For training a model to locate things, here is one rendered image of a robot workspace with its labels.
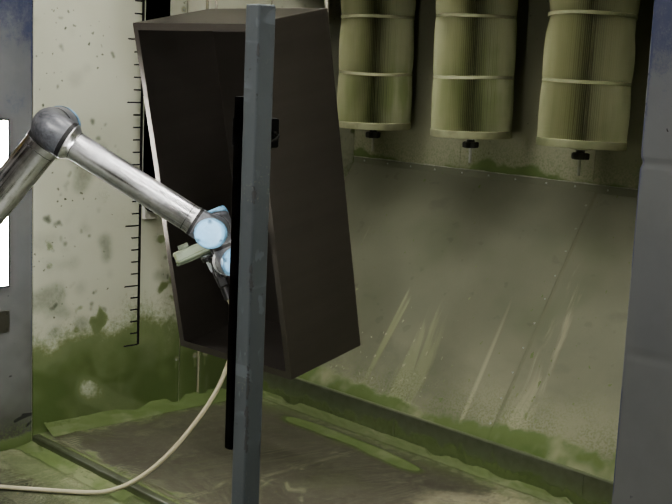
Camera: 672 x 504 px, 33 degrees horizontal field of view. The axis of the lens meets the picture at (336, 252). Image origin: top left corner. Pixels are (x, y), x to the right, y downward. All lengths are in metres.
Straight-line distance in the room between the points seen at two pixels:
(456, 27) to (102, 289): 1.75
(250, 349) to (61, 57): 2.14
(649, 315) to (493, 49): 2.41
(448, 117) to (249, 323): 2.14
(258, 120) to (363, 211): 2.75
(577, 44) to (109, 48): 1.79
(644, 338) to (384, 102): 2.82
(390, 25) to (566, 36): 1.00
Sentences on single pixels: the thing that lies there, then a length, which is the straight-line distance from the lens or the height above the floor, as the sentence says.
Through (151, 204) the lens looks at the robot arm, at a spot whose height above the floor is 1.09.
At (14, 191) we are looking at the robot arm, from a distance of 3.63.
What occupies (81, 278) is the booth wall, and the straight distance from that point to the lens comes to 4.68.
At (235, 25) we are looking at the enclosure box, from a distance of 3.68.
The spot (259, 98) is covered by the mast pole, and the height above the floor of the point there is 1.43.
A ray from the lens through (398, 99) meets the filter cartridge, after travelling 5.03.
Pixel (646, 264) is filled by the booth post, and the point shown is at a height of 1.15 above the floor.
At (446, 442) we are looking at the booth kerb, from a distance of 4.50.
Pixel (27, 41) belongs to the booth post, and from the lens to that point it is 4.48.
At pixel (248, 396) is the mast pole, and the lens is 2.70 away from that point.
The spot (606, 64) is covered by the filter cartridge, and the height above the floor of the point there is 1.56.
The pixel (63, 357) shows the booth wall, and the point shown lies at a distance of 4.71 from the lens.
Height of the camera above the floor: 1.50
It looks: 9 degrees down
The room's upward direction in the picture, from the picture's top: 2 degrees clockwise
